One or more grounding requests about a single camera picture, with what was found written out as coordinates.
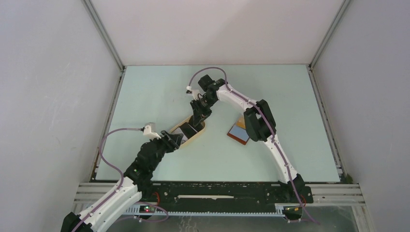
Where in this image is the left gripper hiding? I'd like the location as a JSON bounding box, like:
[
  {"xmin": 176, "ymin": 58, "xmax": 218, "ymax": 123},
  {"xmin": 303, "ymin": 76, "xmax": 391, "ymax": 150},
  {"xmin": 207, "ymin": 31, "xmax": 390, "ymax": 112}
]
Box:
[{"xmin": 149, "ymin": 130, "xmax": 183, "ymax": 171}]

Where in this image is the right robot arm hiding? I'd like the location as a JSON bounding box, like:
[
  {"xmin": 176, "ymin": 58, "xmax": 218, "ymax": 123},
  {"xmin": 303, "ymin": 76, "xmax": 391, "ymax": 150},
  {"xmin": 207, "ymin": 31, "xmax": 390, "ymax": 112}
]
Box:
[{"xmin": 187, "ymin": 75, "xmax": 305, "ymax": 202}]

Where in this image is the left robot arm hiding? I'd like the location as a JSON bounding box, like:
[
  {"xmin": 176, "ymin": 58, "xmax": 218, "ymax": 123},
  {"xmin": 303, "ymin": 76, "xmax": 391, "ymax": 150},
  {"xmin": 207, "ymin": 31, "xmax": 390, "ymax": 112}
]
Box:
[{"xmin": 61, "ymin": 126, "xmax": 184, "ymax": 232}]

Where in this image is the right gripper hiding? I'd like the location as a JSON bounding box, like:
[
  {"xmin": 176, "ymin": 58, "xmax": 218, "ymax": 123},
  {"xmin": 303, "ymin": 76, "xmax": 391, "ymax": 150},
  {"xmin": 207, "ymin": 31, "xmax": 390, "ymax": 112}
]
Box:
[{"xmin": 191, "ymin": 94, "xmax": 218, "ymax": 126}]

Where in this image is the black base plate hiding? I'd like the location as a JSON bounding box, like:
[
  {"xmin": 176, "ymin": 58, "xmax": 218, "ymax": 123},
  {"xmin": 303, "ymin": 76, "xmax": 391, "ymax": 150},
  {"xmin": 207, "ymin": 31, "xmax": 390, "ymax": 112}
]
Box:
[{"xmin": 142, "ymin": 181, "xmax": 313, "ymax": 213}]

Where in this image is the black card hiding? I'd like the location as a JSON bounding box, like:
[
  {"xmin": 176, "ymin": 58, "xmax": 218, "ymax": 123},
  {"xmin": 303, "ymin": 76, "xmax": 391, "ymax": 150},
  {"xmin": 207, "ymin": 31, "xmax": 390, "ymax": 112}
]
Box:
[{"xmin": 179, "ymin": 122, "xmax": 198, "ymax": 140}]

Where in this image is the beige card tray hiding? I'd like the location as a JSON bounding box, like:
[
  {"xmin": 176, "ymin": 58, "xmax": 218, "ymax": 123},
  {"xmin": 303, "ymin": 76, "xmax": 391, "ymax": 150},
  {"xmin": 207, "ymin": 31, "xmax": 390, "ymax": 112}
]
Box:
[{"xmin": 168, "ymin": 116, "xmax": 206, "ymax": 149}]

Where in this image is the aluminium frame rail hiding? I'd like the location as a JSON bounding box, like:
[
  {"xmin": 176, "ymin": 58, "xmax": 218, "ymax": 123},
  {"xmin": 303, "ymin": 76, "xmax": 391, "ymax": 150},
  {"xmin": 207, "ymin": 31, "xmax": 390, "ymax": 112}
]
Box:
[{"xmin": 73, "ymin": 183, "xmax": 366, "ymax": 206}]

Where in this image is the brown leather card holder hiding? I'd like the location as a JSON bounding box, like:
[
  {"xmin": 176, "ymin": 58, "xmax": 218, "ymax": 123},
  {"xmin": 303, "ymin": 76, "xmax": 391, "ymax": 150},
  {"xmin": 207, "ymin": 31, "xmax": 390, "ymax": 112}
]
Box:
[{"xmin": 227, "ymin": 124, "xmax": 249, "ymax": 145}]

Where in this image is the white cable duct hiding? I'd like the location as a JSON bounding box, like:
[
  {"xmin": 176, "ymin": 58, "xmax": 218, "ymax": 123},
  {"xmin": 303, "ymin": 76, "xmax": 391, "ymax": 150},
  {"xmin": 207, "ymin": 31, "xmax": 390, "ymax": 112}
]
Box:
[{"xmin": 123, "ymin": 204, "xmax": 304, "ymax": 219}]

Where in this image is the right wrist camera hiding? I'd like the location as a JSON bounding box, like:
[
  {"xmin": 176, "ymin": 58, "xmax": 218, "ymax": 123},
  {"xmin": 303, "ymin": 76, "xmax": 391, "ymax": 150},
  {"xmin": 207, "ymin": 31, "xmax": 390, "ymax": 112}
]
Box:
[{"xmin": 186, "ymin": 86, "xmax": 202, "ymax": 100}]

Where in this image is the orange yellow card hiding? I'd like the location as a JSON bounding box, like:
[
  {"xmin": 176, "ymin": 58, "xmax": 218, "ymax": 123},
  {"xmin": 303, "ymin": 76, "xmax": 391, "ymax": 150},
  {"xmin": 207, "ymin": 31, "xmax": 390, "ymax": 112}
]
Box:
[{"xmin": 235, "ymin": 116, "xmax": 246, "ymax": 130}]

